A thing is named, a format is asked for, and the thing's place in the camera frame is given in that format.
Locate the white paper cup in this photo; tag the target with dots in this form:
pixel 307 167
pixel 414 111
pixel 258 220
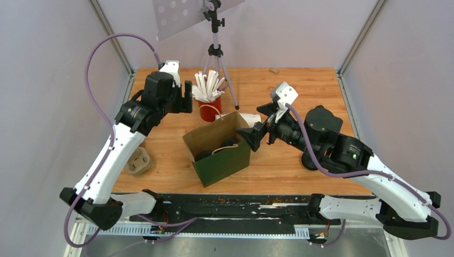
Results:
pixel 203 154
pixel 230 143

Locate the cardboard cup carrier tray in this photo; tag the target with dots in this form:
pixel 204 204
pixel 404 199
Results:
pixel 139 162

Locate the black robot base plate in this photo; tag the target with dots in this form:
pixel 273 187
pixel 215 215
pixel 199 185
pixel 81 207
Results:
pixel 243 214

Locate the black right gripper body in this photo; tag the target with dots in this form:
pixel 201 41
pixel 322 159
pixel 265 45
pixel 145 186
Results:
pixel 287 129

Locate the green paper bag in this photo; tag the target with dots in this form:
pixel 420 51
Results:
pixel 222 163

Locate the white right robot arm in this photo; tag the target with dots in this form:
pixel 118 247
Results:
pixel 401 209

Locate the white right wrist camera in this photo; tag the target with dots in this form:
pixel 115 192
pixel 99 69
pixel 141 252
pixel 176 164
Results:
pixel 283 94

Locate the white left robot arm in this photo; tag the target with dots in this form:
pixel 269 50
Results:
pixel 92 197

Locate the black lid stack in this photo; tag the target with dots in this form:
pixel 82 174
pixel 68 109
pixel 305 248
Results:
pixel 307 162

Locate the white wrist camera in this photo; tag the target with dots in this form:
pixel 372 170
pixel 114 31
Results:
pixel 172 67
pixel 283 94

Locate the white wrapped straws bundle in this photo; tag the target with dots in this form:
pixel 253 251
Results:
pixel 208 86

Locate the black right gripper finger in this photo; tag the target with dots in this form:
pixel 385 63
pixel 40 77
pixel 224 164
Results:
pixel 253 135
pixel 267 109

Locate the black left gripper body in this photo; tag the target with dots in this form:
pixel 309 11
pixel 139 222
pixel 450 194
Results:
pixel 176 103

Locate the red straw holder cup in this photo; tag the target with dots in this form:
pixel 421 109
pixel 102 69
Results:
pixel 208 111

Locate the white tripod stand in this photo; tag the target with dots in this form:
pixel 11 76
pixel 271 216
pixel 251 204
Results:
pixel 218 53

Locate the stack of white paper cups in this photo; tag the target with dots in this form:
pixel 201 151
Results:
pixel 251 119

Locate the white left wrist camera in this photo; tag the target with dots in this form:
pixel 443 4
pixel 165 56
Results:
pixel 172 67

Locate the white perforated board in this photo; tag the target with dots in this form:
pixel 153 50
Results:
pixel 175 16

